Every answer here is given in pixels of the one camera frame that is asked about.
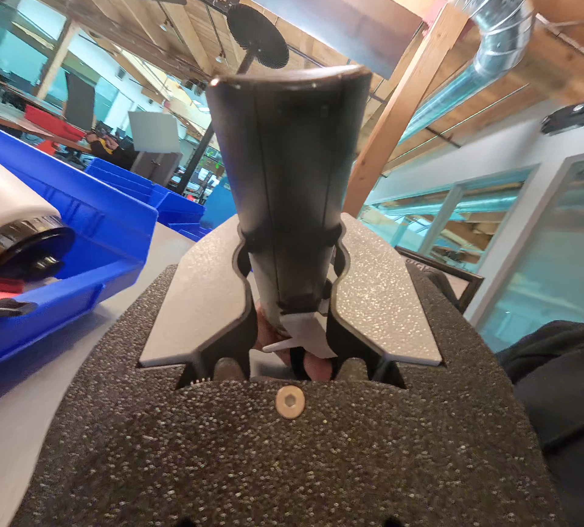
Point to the wooden support post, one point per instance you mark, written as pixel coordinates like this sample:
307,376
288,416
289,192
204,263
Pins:
410,103

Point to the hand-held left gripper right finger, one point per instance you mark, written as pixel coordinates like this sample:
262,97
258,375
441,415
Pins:
388,303

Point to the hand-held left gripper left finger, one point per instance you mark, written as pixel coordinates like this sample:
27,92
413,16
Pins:
196,303

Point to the white cylindrical bottle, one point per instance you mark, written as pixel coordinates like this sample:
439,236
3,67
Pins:
23,198

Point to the grey board on stand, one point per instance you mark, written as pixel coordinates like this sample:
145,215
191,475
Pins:
153,132

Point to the person's black jacket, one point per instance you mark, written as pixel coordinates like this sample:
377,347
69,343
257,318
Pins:
547,376

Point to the round black lamp on pole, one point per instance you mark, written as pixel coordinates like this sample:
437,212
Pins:
258,34

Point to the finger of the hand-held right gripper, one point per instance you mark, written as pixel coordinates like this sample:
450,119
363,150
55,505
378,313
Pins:
310,328
280,345

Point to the silver ventilation duct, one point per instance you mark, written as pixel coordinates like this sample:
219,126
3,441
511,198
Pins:
502,34

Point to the black wall-mounted device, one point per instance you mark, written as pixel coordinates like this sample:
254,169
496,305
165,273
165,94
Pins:
565,119

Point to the black remote control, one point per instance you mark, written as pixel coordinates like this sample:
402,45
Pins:
292,162

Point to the blue plastic bin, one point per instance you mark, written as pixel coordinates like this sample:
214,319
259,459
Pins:
105,235
137,185

